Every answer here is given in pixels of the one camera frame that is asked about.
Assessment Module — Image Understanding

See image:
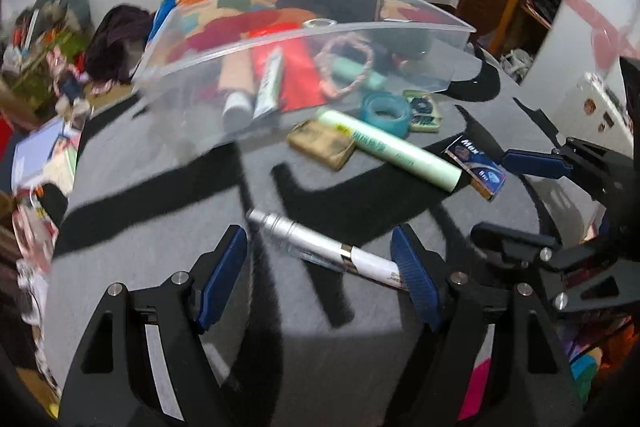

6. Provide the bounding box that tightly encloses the blue tape roll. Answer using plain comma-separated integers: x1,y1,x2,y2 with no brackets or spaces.
361,92,414,138

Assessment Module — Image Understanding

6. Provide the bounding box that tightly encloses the white tube with green print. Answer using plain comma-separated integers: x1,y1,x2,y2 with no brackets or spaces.
252,48,285,120

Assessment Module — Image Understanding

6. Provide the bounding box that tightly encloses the mint green bottle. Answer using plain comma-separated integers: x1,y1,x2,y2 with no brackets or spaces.
332,58,387,90

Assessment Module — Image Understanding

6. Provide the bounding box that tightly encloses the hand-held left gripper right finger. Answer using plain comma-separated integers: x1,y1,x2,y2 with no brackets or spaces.
390,223,583,427

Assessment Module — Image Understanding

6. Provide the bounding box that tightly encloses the pink rabbit figure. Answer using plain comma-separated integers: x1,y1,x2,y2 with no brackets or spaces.
50,57,91,108

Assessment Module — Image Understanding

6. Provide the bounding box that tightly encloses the silver and white pen tube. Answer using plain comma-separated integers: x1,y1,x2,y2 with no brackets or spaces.
247,209,407,292

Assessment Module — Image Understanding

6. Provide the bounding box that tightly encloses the beige tube with white cap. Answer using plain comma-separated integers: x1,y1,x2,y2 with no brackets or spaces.
219,52,254,132

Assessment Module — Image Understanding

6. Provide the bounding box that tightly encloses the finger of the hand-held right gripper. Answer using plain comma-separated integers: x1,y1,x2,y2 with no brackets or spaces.
500,137,618,194
470,222,627,314

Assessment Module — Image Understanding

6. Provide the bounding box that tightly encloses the blue notebook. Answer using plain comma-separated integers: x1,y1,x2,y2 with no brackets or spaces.
12,117,83,192

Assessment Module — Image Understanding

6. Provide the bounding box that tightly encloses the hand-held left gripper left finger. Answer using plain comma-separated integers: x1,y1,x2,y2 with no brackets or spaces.
59,224,249,427

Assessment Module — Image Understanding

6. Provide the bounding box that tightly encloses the clear plastic box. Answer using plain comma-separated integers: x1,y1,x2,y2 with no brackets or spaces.
131,0,477,148

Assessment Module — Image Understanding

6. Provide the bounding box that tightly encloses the green basket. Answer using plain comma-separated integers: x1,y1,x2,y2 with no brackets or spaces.
10,32,86,92

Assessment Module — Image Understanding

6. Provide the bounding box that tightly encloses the pink pouch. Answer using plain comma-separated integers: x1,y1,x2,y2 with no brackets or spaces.
12,189,57,278

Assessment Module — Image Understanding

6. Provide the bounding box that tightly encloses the red foil packet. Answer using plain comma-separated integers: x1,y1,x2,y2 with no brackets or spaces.
250,23,326,112

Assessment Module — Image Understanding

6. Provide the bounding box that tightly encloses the grey and black blanket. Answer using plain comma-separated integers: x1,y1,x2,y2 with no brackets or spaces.
37,44,601,427

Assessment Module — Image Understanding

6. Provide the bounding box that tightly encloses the small blue card box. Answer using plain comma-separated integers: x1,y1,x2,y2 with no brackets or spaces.
442,134,507,199

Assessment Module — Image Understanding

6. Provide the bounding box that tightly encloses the grey green plush toy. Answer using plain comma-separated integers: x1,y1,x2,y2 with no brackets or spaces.
30,0,93,38

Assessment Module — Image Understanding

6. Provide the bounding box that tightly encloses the brown flat box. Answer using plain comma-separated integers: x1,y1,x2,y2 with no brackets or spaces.
286,119,357,168

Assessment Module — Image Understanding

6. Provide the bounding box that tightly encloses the pink braided rope ring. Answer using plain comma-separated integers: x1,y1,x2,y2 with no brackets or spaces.
315,33,375,100

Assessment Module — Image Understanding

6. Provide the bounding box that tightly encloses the small green compact case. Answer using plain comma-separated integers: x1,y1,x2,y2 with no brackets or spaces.
402,89,443,132

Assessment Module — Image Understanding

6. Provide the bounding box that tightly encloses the long light green tube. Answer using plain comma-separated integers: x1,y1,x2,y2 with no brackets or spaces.
316,108,463,194

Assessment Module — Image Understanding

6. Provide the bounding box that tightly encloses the white handbag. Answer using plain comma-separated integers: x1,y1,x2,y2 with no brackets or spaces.
500,49,536,82

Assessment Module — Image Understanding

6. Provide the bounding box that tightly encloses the dark maroon bag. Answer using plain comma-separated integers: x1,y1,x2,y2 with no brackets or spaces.
85,4,156,82

